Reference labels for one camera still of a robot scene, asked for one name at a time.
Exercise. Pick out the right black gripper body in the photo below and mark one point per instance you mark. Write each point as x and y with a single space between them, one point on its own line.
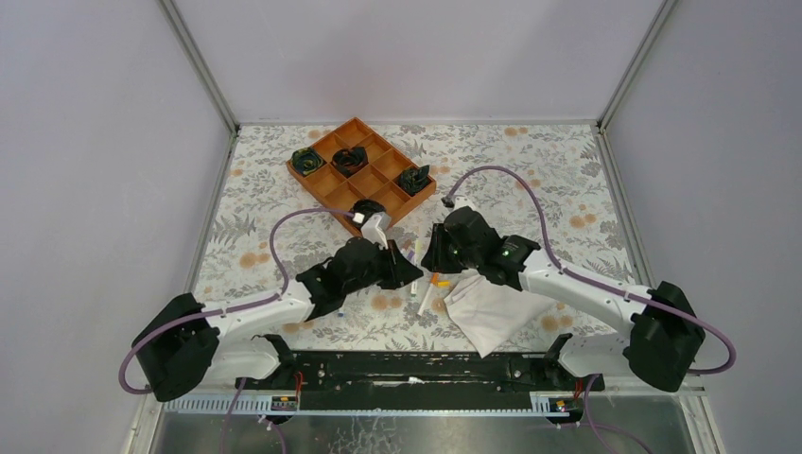
444 249

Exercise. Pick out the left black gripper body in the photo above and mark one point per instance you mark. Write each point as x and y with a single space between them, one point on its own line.
389 262

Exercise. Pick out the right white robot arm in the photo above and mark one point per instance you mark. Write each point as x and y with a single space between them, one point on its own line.
655 337

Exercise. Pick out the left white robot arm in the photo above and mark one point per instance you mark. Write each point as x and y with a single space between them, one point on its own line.
184 346

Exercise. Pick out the dark blue rolled tie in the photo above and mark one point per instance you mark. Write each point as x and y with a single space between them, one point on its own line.
367 207

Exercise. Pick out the white folded cloth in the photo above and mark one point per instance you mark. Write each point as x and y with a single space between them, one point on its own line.
488 314

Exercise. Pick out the dark green rolled tie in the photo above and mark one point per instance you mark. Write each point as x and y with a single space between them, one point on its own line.
413 180

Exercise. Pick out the orange wooden compartment tray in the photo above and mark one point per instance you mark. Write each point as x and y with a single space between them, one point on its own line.
376 181

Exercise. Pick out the green patterned rolled tie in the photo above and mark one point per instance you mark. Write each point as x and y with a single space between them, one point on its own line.
306 161

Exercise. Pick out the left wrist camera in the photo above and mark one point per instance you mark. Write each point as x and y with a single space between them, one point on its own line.
373 227

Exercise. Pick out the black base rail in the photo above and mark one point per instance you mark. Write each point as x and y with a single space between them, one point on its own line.
421 381

